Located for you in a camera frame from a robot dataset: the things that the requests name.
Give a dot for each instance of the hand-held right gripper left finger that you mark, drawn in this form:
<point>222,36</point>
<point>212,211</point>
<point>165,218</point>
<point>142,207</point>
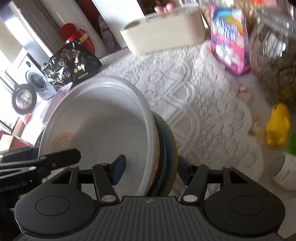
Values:
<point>119,169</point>

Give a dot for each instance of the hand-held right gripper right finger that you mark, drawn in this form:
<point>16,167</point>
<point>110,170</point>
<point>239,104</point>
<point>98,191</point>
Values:
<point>183,170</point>

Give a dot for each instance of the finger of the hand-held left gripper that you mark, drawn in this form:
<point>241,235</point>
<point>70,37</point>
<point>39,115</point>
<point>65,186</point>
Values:
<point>60,157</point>

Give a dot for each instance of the blue bowl with black rim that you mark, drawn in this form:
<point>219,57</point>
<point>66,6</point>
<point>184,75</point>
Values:
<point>168,148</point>

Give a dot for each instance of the plain white bowl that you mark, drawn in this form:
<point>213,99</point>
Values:
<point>99,129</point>

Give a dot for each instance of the red rectangular plastic tray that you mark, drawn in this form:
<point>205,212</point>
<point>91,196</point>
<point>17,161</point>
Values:
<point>59,99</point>

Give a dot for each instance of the round black appliance door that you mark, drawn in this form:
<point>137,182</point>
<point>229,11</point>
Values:
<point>23,99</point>

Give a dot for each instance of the white lace tablecloth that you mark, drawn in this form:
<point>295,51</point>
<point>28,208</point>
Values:
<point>196,97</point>

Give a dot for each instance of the white washing machine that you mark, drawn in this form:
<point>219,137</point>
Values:
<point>34,74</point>

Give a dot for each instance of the black snack bag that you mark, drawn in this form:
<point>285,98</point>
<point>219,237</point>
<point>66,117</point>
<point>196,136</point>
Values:
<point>69,62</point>

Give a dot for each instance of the white tube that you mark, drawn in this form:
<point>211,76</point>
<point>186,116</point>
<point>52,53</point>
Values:
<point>286,170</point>

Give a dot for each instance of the small yellow toy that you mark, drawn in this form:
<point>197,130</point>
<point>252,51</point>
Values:
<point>278,126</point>

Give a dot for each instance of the green gumball toy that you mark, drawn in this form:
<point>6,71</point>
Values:
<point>291,143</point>

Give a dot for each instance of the pink candy packet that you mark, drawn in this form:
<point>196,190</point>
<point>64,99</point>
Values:
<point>229,39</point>

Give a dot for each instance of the beige rectangular container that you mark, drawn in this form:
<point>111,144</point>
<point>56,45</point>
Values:
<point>161,32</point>

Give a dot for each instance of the small glass jar, dried herbs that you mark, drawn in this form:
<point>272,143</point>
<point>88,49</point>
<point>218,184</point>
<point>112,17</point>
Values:
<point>272,55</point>

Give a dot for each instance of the red pedestal bin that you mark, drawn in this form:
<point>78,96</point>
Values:
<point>77,37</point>

